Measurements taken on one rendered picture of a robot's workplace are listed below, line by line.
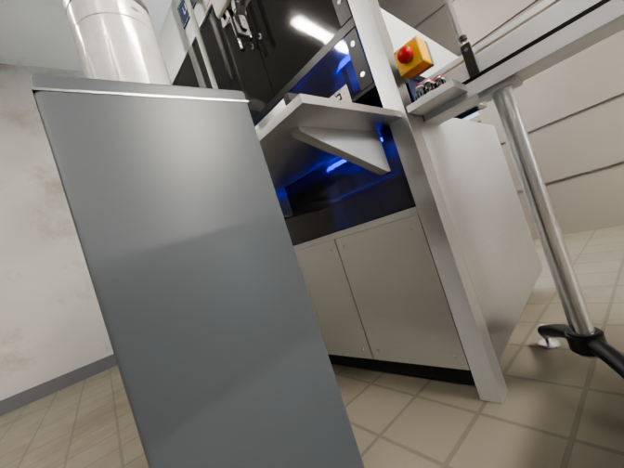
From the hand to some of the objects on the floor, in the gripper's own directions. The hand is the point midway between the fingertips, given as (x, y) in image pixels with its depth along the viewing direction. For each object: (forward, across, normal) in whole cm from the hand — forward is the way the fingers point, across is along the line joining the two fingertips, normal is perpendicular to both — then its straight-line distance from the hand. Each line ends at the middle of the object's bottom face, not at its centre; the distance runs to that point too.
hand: (240, 28), depth 64 cm
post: (+110, +10, +43) cm, 118 cm away
